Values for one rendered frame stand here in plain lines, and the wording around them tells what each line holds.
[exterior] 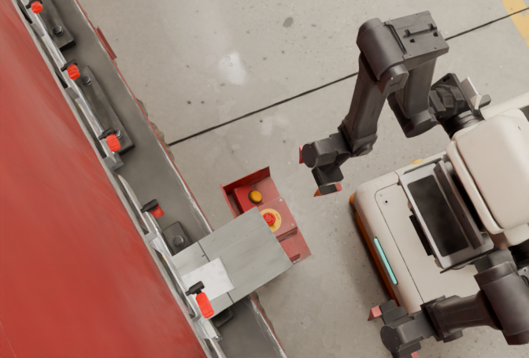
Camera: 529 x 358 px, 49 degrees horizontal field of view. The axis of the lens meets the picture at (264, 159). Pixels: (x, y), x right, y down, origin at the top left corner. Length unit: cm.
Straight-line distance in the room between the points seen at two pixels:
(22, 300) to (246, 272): 109
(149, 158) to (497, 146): 96
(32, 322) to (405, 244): 192
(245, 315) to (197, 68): 149
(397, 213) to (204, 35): 127
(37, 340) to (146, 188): 130
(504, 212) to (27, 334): 98
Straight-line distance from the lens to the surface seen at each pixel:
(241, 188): 179
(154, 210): 131
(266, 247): 148
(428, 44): 99
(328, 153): 131
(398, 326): 126
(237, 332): 159
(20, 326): 39
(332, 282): 247
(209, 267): 148
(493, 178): 122
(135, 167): 171
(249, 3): 293
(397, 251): 224
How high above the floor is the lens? 246
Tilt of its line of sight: 72 degrees down
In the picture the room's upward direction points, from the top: 8 degrees counter-clockwise
